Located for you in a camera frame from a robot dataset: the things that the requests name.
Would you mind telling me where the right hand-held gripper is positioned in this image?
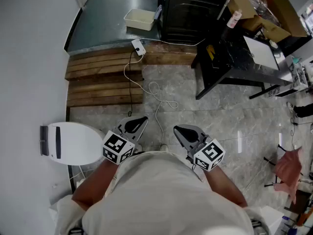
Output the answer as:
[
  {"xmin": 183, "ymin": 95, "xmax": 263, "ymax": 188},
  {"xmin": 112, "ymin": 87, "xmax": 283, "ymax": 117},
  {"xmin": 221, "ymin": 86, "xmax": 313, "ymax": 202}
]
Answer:
[{"xmin": 173, "ymin": 124, "xmax": 226, "ymax": 172}]

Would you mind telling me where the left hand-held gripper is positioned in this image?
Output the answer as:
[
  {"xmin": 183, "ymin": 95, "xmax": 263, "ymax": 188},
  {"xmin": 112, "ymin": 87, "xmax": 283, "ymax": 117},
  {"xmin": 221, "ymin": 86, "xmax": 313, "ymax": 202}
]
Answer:
[{"xmin": 102, "ymin": 116, "xmax": 149, "ymax": 165}]

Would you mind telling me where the cream plastic basket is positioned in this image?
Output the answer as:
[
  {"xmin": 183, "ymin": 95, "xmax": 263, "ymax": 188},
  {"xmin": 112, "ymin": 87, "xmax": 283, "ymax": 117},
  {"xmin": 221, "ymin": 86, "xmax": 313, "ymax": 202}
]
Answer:
[{"xmin": 123, "ymin": 8, "xmax": 156, "ymax": 31}]

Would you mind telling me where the dark front-load washing machine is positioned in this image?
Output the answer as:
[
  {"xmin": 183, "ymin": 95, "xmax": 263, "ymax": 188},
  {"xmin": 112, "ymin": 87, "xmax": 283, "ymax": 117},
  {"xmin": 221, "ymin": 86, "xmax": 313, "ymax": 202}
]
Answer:
[{"xmin": 157, "ymin": 0, "xmax": 233, "ymax": 45}]

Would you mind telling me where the person's left forearm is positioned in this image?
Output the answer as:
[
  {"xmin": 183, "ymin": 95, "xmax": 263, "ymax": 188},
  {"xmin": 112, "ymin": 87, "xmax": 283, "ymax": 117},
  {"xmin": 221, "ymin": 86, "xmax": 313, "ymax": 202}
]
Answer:
[{"xmin": 71, "ymin": 158, "xmax": 121, "ymax": 212}]

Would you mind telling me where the person's right forearm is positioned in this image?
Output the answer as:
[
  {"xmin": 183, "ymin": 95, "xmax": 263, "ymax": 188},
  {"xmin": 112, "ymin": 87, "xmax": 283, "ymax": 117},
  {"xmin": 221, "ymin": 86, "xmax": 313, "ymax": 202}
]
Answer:
[{"xmin": 204, "ymin": 166, "xmax": 248, "ymax": 209}]

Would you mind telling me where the wooden slat platform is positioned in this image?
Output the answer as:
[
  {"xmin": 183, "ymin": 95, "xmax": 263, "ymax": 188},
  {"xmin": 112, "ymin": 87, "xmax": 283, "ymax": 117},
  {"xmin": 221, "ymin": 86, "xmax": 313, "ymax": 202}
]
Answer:
[{"xmin": 65, "ymin": 43, "xmax": 199, "ymax": 108}]

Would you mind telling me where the white oval appliance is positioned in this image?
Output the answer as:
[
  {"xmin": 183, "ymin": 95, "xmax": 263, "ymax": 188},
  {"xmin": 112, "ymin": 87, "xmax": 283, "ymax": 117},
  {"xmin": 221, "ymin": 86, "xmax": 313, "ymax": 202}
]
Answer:
[{"xmin": 40, "ymin": 121, "xmax": 106, "ymax": 166}]

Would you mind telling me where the person's white t-shirt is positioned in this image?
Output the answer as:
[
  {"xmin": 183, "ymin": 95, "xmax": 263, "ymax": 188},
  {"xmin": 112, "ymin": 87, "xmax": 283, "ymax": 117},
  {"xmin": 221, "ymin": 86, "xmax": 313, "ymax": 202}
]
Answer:
[{"xmin": 48, "ymin": 150, "xmax": 272, "ymax": 235}]

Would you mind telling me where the white power strip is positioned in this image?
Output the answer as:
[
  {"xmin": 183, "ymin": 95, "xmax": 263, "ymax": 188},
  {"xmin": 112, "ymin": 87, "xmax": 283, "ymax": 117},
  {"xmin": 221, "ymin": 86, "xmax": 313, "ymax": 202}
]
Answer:
[{"xmin": 131, "ymin": 39, "xmax": 147, "ymax": 57}]

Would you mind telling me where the yellow and black tool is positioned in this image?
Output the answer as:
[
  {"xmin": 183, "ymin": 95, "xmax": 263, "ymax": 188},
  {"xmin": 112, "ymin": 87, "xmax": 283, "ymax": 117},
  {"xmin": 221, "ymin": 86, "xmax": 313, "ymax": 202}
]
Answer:
[{"xmin": 206, "ymin": 44, "xmax": 216, "ymax": 61}]

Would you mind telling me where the black marble-top table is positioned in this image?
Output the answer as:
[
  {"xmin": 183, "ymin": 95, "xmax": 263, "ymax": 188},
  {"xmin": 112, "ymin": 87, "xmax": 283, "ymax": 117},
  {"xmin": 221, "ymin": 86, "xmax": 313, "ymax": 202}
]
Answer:
[{"xmin": 190, "ymin": 27, "xmax": 294, "ymax": 100}]

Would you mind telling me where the white flat board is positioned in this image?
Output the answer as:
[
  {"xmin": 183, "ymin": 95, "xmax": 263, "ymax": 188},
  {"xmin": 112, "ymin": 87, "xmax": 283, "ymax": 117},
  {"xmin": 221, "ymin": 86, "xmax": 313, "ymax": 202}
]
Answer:
[{"xmin": 243, "ymin": 35, "xmax": 281, "ymax": 71}]

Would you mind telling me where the white plastic bottle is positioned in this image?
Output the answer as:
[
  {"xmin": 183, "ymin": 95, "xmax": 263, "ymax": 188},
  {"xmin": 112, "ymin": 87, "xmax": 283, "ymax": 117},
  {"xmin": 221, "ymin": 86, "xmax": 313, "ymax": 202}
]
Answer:
[{"xmin": 226, "ymin": 8, "xmax": 243, "ymax": 29}]

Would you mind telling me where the brown cardboard box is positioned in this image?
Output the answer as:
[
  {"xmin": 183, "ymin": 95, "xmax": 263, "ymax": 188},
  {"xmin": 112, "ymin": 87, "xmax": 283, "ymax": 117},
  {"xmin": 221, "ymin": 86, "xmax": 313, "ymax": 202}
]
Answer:
[{"xmin": 227, "ymin": 0, "xmax": 308, "ymax": 43}]

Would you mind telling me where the looped white cable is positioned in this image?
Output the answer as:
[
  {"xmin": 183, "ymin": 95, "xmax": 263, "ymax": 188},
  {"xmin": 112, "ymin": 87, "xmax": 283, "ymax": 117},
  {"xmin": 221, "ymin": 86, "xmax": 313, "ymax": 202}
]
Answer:
[{"xmin": 123, "ymin": 54, "xmax": 179, "ymax": 151}]

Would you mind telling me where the black plug cable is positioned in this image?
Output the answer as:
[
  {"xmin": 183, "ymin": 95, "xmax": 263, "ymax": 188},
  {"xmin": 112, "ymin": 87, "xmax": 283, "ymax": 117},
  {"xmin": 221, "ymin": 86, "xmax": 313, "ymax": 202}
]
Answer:
[{"xmin": 127, "ymin": 49, "xmax": 138, "ymax": 117}]

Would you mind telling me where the white power strip cord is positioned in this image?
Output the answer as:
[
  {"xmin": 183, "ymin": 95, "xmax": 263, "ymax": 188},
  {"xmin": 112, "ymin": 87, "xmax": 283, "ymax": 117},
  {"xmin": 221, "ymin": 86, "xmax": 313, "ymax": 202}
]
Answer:
[{"xmin": 138, "ymin": 37, "xmax": 206, "ymax": 47}]

